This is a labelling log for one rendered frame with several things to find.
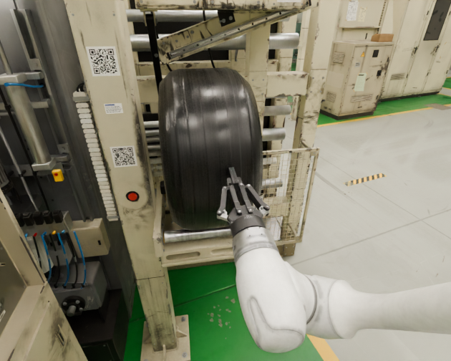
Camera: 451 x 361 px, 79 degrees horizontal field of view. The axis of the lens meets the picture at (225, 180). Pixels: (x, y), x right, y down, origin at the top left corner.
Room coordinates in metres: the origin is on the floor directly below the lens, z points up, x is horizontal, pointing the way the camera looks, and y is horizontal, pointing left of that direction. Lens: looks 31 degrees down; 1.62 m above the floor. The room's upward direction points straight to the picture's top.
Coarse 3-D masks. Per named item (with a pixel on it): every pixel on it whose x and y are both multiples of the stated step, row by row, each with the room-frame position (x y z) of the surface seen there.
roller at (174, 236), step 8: (168, 232) 0.77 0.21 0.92; (176, 232) 0.77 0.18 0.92; (184, 232) 0.77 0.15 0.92; (192, 232) 0.78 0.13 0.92; (200, 232) 0.78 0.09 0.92; (208, 232) 0.78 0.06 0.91; (216, 232) 0.79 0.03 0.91; (224, 232) 0.79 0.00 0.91; (168, 240) 0.75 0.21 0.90; (176, 240) 0.76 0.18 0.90; (184, 240) 0.76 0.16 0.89
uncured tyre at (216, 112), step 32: (160, 96) 0.82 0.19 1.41; (192, 96) 0.78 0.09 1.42; (224, 96) 0.79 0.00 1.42; (160, 128) 0.73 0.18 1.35; (192, 128) 0.70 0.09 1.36; (224, 128) 0.72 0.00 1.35; (256, 128) 0.75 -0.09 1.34; (192, 160) 0.66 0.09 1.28; (224, 160) 0.67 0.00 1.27; (256, 160) 0.70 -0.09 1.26; (192, 192) 0.64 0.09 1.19; (256, 192) 0.70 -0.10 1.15; (192, 224) 0.67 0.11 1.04; (224, 224) 0.71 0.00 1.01
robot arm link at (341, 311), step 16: (320, 288) 0.34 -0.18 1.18; (336, 288) 0.33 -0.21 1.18; (352, 288) 0.34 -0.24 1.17; (432, 288) 0.23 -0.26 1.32; (448, 288) 0.21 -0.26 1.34; (320, 304) 0.31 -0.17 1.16; (336, 304) 0.30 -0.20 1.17; (352, 304) 0.30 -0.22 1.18; (368, 304) 0.29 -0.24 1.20; (384, 304) 0.26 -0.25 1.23; (400, 304) 0.24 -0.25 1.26; (416, 304) 0.22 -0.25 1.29; (432, 304) 0.21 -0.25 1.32; (448, 304) 0.19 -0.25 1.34; (320, 320) 0.29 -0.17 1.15; (336, 320) 0.28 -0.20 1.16; (352, 320) 0.28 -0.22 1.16; (368, 320) 0.27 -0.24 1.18; (384, 320) 0.25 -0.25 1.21; (400, 320) 0.23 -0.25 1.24; (416, 320) 0.21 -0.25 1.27; (432, 320) 0.20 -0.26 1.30; (448, 320) 0.18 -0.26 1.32; (320, 336) 0.28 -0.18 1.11; (336, 336) 0.27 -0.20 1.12; (352, 336) 0.28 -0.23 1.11
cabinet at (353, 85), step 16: (336, 48) 5.09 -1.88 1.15; (352, 48) 4.77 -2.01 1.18; (368, 48) 4.88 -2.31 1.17; (384, 48) 5.02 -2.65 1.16; (336, 64) 5.02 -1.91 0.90; (352, 64) 4.78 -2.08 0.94; (368, 64) 4.91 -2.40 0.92; (384, 64) 5.06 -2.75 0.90; (336, 80) 4.95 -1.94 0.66; (352, 80) 4.81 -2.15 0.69; (368, 80) 4.95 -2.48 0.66; (336, 96) 4.88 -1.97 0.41; (352, 96) 4.84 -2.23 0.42; (368, 96) 4.97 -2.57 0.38; (320, 112) 5.22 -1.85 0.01; (336, 112) 4.81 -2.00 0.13; (352, 112) 4.88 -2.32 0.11; (368, 112) 5.06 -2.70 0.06
